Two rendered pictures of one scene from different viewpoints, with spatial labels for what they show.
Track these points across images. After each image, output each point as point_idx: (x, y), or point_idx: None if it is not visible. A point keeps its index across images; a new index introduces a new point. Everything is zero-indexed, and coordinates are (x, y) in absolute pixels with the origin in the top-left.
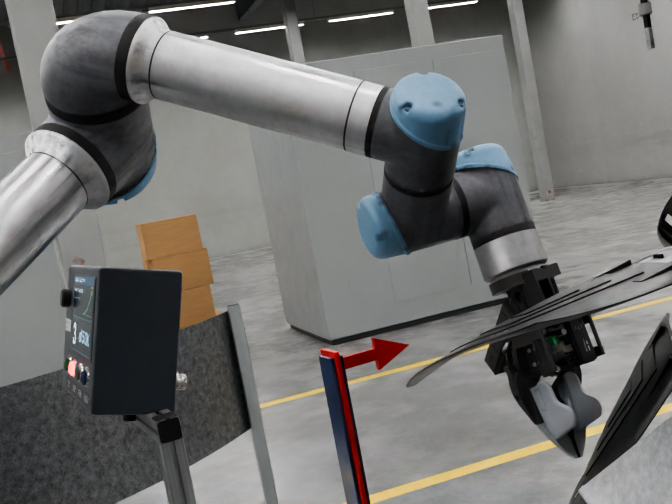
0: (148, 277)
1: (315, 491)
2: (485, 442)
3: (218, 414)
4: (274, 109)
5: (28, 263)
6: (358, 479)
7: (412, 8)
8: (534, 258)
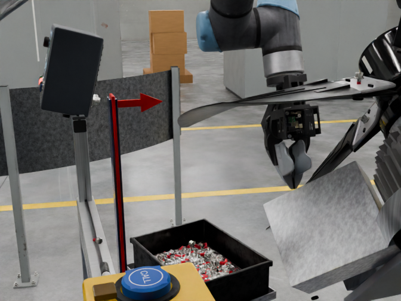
0: (82, 37)
1: (209, 181)
2: (311, 175)
3: (154, 126)
4: None
5: (3, 15)
6: (116, 169)
7: None
8: (293, 68)
